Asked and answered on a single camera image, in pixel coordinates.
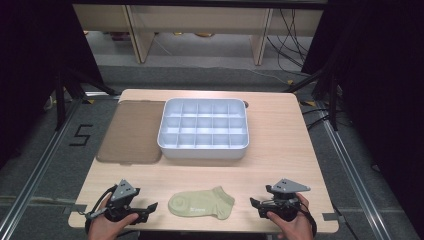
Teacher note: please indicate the person's left hand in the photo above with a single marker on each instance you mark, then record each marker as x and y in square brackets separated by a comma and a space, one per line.
[103, 228]

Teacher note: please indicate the black curtain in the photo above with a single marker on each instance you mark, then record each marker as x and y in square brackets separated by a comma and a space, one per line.
[30, 66]
[380, 83]

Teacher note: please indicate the light green ankle sock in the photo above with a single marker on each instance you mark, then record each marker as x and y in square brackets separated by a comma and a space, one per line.
[200, 203]

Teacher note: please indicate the brown flat lid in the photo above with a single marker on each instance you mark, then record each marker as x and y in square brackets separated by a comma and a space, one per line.
[133, 133]

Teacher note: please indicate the black metal stand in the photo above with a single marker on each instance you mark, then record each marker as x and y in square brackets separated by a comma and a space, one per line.
[60, 100]
[333, 100]

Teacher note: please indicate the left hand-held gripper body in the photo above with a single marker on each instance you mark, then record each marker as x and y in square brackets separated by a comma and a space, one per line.
[121, 196]

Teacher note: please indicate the white divided storage box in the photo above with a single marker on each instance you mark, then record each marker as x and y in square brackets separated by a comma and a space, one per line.
[203, 151]

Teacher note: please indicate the metal floor rail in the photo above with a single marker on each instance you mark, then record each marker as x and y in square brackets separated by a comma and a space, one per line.
[353, 180]
[36, 173]

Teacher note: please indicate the grey tape strip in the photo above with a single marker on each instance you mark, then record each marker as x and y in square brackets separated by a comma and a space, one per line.
[330, 216]
[76, 208]

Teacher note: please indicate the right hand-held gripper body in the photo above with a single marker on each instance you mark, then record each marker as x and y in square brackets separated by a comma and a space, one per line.
[283, 200]

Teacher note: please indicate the person's right hand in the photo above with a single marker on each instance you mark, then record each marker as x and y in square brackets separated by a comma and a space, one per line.
[295, 228]

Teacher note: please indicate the beige desk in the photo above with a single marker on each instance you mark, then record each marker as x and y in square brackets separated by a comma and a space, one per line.
[200, 18]

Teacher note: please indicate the yellow tape piece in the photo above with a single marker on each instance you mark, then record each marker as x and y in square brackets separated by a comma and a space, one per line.
[90, 101]
[308, 103]

